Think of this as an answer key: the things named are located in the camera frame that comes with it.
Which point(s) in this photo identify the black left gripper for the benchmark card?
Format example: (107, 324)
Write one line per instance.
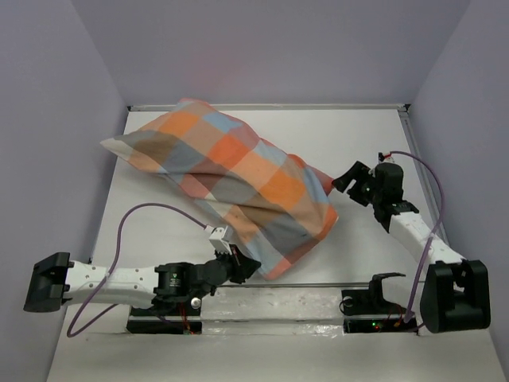
(242, 266)

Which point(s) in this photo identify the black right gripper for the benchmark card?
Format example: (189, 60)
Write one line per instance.
(358, 172)

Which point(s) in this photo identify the multicolour patchwork pillowcase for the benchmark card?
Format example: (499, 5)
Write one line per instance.
(276, 203)

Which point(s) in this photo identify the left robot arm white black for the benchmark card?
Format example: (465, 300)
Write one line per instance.
(57, 281)

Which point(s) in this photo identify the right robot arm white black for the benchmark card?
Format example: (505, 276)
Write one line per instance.
(455, 296)

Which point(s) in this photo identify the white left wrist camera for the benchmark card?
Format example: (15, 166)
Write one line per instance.
(220, 237)

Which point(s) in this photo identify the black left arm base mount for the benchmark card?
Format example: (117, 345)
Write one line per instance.
(175, 314)

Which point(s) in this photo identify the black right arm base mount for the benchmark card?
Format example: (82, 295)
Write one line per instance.
(378, 307)

